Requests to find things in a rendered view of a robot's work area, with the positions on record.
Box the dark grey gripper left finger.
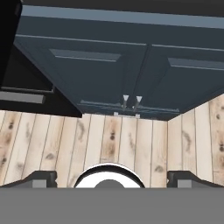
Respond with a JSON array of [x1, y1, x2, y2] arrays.
[[0, 170, 58, 189]]

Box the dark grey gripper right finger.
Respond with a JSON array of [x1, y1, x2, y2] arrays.
[[166, 170, 224, 189]]

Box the dark blue cupboard door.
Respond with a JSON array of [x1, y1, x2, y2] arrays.
[[13, 34, 149, 116], [133, 43, 224, 121]]

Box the black microwave door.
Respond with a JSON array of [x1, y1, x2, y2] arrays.
[[0, 0, 24, 88]]

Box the round white and black object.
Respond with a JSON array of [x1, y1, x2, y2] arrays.
[[73, 162, 146, 189]]

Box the black built-in appliance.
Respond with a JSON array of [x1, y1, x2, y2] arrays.
[[0, 43, 84, 119]]

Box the grey appliance handle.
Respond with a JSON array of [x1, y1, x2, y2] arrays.
[[0, 90, 46, 105]]

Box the silver cupboard door handle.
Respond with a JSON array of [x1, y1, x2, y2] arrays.
[[132, 95, 144, 114], [121, 94, 130, 112]]

